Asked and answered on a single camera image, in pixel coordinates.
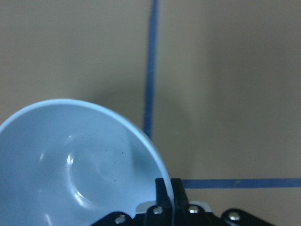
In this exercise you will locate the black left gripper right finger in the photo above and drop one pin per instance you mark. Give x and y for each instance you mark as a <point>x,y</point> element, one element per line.
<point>181,201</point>

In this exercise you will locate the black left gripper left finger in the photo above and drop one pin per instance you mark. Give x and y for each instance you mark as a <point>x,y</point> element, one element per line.
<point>162,198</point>

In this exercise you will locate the blue bowl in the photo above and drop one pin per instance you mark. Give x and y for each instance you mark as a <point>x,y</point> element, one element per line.
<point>69,163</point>

